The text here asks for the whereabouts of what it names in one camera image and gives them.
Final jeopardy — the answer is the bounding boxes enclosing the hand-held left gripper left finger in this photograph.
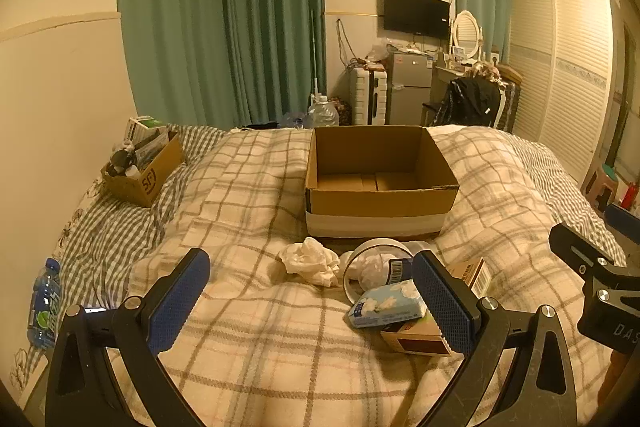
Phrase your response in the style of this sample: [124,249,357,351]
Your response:
[45,248,211,427]

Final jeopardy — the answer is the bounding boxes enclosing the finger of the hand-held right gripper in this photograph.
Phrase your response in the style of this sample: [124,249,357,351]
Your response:
[604,203,640,234]
[548,222,629,279]

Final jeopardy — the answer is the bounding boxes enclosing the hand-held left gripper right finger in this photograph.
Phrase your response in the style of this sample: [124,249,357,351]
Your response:
[412,251,582,427]

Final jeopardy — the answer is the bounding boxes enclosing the blue tissue packet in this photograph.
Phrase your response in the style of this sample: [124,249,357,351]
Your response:
[347,279,432,329]

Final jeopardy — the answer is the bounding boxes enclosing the large cardboard box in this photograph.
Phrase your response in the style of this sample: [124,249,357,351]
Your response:
[304,125,460,239]

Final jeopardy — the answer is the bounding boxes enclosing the red bottle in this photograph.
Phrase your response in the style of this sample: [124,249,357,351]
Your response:
[620,181,639,210]

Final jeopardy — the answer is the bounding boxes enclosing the plastic stool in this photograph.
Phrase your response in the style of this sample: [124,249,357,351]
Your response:
[582,164,622,212]

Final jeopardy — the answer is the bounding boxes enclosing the small barcode carton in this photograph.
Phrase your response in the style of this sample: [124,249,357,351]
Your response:
[446,257,494,296]

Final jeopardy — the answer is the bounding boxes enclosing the small brown carton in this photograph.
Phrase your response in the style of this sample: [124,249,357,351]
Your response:
[380,307,452,356]

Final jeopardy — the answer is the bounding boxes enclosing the crumpled tissue in bowl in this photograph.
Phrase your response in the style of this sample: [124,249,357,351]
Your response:
[350,254,396,293]

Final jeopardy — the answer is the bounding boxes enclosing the beige plaid blanket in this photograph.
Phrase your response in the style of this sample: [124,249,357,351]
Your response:
[107,125,631,427]

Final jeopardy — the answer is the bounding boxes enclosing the white paper bowl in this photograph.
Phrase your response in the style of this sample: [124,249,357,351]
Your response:
[342,239,432,304]

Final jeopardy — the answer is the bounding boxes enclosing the grey gingham bed sheet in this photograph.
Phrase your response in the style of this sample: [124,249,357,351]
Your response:
[10,123,228,403]

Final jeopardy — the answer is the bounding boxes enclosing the small printed cardboard box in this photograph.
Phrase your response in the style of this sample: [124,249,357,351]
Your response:
[101,129,186,208]

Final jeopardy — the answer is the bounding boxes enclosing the blue-capped plastic water bottle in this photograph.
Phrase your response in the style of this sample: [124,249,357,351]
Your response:
[27,257,64,349]

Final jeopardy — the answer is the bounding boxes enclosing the crumpled white tissue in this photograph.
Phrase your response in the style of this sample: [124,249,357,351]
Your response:
[279,240,342,289]

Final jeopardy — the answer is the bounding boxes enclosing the grey plush toy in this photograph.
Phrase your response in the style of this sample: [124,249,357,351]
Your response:
[109,142,139,176]

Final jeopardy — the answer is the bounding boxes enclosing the white louvred wardrobe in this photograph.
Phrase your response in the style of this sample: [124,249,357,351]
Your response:
[508,0,617,192]

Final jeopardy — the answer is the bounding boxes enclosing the brown suitcase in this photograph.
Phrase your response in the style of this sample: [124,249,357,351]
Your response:
[495,64,524,131]

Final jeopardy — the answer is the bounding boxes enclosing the green and white packet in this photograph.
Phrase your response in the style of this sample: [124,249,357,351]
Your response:
[124,116,167,144]

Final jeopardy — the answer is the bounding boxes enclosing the black backpack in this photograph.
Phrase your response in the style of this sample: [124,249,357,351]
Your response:
[436,76,503,128]

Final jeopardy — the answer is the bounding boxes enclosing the grey small fridge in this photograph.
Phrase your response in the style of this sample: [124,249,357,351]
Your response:
[387,51,434,126]

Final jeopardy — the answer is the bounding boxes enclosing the white suitcase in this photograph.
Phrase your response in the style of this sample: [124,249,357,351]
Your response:
[348,67,389,126]

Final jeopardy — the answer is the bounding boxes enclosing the large clear water jug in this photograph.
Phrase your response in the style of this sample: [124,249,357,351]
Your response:
[306,95,340,129]

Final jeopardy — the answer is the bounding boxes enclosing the white oval mirror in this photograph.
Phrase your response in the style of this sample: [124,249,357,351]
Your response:
[451,10,485,58]

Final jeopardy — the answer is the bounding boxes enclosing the wide green curtain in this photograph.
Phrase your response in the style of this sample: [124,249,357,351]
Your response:
[116,0,326,130]

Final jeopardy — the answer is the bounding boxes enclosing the black wall television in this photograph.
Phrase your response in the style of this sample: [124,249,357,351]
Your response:
[383,0,450,40]

